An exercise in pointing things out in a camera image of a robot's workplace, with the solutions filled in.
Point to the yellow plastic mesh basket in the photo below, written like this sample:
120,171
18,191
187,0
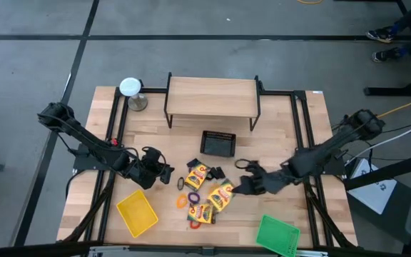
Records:
136,214

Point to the black plastic mesh basket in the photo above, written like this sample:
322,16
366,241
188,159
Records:
218,146

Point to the white mushroom lamp brass base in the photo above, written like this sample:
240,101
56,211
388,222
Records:
130,86

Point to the yellow green crayon box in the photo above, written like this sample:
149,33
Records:
219,196
197,176
200,213

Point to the person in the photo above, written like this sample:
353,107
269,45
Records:
382,34

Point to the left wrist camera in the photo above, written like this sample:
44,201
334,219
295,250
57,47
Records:
153,154

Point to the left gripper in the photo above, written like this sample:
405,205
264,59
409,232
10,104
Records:
145,175

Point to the black front rail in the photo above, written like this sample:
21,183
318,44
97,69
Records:
205,251

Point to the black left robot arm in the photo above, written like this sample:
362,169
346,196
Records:
84,137

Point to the black desk base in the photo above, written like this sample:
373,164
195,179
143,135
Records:
387,91

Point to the black aluminium table frame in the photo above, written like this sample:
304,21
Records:
153,90

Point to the red stop button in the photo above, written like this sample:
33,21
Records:
114,142

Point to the green plastic mesh basket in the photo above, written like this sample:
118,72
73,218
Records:
277,235

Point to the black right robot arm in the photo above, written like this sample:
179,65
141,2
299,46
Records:
334,146

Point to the black binder clip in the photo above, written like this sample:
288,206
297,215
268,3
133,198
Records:
213,175
192,163
220,172

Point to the white box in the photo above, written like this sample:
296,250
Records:
373,192

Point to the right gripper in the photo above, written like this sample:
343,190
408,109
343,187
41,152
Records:
277,178

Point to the wooden riser shelf black legs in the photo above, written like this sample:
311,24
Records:
210,96

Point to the black diagonal bar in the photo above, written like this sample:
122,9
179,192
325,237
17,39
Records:
387,171

